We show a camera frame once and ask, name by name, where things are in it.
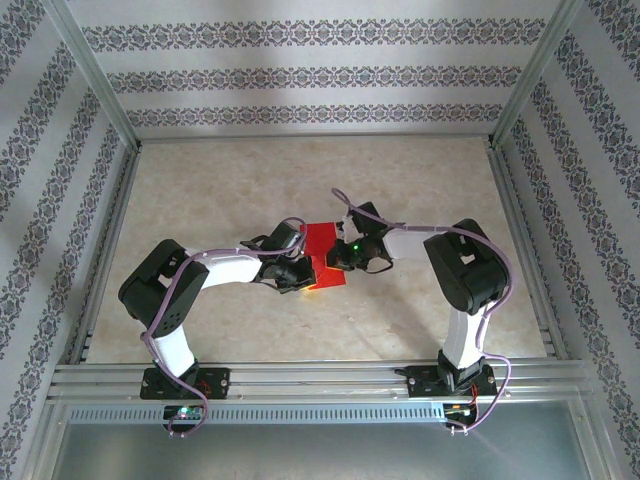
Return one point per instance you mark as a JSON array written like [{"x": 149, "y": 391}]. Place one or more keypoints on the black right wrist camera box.
[{"x": 369, "y": 217}]

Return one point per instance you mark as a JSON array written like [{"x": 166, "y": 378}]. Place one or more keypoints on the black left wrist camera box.
[{"x": 286, "y": 236}]

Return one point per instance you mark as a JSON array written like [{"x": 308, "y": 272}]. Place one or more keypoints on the grey metal panel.
[{"x": 320, "y": 455}]

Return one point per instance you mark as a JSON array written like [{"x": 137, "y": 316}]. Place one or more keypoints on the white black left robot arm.
[{"x": 230, "y": 267}]

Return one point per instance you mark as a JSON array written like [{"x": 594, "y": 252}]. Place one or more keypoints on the circuit board with green light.
[{"x": 182, "y": 412}]

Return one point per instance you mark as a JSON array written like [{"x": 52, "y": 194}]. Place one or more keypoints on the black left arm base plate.
[{"x": 215, "y": 382}]

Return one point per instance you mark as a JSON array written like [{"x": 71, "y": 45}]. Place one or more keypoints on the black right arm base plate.
[{"x": 422, "y": 382}]

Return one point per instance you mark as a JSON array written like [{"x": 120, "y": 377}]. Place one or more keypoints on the aluminium frame strut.
[
  {"x": 595, "y": 445},
  {"x": 42, "y": 445}
]

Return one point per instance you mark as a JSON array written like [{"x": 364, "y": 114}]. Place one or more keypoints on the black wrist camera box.
[
  {"x": 286, "y": 236},
  {"x": 369, "y": 217}
]

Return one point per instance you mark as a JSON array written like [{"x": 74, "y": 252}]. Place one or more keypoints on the aluminium table edge rail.
[{"x": 315, "y": 139}]

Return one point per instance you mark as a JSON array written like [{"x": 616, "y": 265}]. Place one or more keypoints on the aluminium corner post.
[
  {"x": 96, "y": 70},
  {"x": 536, "y": 70}
]

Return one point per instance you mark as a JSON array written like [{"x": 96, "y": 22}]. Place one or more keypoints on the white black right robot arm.
[{"x": 465, "y": 335}]

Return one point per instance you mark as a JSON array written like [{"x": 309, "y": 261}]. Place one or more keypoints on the red paper sheet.
[{"x": 320, "y": 235}]

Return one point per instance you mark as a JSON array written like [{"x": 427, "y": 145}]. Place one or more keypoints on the aluminium side rail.
[
  {"x": 510, "y": 200},
  {"x": 107, "y": 250}
]

